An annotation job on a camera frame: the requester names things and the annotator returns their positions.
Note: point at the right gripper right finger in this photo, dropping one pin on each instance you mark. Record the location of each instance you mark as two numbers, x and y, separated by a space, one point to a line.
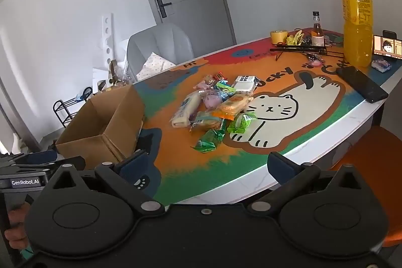
293 178

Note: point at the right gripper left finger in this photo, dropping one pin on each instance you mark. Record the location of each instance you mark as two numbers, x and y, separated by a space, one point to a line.
121 178

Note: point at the green snack pack front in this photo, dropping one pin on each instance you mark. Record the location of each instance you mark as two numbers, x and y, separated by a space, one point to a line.
210 140

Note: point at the green snack pack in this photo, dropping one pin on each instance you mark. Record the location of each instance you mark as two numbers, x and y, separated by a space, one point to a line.
241 123
210 140

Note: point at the orange cracker pack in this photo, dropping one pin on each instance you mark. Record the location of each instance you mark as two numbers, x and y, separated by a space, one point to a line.
230 108

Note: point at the white black-label snack pack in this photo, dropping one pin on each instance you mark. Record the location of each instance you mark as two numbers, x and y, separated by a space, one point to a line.
245 84

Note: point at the pink round bun pack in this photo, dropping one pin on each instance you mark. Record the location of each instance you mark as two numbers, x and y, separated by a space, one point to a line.
211 99

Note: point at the blue snack packet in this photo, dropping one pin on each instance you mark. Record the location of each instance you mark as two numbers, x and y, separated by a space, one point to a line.
225 88

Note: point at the pink wafer snack pack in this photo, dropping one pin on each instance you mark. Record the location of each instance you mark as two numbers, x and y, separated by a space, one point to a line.
206 83

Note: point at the red candy bar wrapper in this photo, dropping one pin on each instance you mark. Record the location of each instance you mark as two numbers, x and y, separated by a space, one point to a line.
219 76

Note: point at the sandwich biscuit pack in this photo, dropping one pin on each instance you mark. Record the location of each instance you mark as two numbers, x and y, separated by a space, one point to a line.
205 121

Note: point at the person's left hand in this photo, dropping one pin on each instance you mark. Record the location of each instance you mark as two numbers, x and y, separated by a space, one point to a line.
16 235

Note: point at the brown cardboard box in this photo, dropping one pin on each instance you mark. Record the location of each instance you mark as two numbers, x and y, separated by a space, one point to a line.
106 128

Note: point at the black shoe rack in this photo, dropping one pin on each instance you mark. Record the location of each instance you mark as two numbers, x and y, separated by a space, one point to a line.
65 111

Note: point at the orange chair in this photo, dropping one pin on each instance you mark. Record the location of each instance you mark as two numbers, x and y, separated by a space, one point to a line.
377 157

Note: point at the colourful cat table mat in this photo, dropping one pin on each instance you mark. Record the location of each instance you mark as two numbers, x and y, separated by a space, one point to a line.
302 111

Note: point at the white perforated board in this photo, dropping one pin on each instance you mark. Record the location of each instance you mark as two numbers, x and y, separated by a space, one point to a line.
105 52

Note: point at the dotted cushion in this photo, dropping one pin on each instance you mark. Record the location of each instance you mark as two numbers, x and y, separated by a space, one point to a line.
153 65

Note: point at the black smartphone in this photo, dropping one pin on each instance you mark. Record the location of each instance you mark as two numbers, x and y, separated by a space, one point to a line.
362 84

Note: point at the black folding stand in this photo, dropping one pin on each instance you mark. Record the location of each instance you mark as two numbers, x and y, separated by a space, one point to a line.
307 50

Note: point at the yellow crumpled wrapper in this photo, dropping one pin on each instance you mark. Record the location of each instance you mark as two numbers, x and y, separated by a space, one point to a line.
296 39

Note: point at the small amber glass bottle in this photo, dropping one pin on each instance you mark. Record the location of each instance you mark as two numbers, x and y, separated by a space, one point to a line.
317 34

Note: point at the grey upholstered chair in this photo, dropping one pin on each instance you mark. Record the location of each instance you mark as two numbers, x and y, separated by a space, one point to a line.
165 40

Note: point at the yellow tape roll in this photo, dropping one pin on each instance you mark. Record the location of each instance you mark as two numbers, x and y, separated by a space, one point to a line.
278 37

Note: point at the small pastel packet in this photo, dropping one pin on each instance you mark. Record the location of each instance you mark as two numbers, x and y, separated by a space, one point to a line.
381 65

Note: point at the phone showing video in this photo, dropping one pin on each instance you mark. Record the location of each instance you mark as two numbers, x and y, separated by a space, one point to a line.
387 45

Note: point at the large orange juice bottle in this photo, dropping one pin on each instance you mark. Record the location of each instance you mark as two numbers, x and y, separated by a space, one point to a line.
358 32

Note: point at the pink keychain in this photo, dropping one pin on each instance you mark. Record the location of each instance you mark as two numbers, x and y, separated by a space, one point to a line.
315 60

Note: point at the black door handle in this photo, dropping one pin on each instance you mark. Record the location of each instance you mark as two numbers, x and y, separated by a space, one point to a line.
161 6

